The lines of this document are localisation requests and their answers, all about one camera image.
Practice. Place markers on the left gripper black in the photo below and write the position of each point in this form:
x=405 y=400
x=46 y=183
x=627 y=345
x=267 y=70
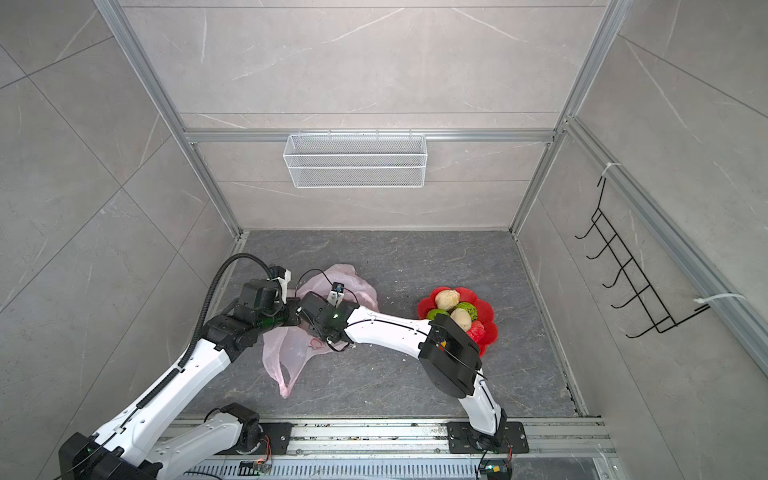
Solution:
x=292 y=304

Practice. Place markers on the pink plastic bag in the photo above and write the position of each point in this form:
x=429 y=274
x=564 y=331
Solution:
x=287 y=350

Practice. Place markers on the green fake fruit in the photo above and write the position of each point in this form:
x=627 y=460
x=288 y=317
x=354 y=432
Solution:
x=434 y=313
x=469 y=308

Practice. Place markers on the cream fake fruit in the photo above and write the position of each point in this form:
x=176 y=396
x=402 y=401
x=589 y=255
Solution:
x=447 y=299
x=462 y=318

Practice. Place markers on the red fake fruit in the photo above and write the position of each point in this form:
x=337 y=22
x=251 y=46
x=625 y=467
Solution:
x=477 y=331

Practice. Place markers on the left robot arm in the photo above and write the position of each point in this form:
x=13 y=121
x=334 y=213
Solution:
x=128 y=446

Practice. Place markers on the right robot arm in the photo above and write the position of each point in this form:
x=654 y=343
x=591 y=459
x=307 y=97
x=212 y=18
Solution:
x=450 y=358

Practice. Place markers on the red flower-shaped plate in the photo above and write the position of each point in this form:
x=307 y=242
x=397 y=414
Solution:
x=486 y=314

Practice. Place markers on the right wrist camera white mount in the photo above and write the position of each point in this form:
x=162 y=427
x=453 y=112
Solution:
x=336 y=294

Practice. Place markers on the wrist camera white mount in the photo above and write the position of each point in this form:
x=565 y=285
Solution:
x=336 y=294
x=283 y=277

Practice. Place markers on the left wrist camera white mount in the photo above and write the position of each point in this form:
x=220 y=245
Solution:
x=283 y=277

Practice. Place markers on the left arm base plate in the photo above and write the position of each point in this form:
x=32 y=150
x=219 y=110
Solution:
x=270 y=438

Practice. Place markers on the white wire mesh basket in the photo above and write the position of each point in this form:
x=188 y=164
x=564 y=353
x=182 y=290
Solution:
x=365 y=160

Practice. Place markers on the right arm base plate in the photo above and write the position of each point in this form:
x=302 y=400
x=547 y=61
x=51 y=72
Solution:
x=509 y=438

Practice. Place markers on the aluminium mounting rail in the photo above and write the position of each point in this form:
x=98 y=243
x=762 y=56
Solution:
x=414 y=437

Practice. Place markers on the black wire hook rack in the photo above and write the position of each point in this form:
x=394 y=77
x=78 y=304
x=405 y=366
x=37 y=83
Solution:
x=656 y=314

